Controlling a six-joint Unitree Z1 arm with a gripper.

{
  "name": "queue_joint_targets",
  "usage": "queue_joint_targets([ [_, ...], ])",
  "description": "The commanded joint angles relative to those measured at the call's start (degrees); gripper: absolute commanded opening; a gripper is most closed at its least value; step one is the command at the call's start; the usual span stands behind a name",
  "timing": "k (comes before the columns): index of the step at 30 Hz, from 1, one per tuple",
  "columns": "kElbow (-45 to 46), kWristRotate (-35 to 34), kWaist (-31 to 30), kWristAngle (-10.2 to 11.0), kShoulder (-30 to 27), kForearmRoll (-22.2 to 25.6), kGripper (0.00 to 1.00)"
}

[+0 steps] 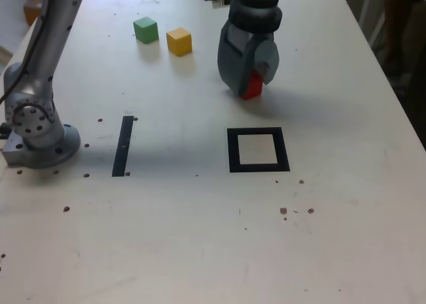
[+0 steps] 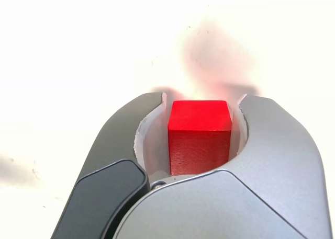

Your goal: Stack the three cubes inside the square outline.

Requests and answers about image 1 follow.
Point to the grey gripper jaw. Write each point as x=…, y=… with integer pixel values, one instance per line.
x=233, y=68
x=269, y=56

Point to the red cube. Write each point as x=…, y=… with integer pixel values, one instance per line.
x=254, y=88

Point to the yellow cube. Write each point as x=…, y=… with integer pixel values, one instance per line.
x=179, y=43

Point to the green cube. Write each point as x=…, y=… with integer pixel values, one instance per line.
x=146, y=31

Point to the black tape square outline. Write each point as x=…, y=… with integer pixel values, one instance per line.
x=233, y=151

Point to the black tape strip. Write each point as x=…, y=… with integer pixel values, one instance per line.
x=122, y=147

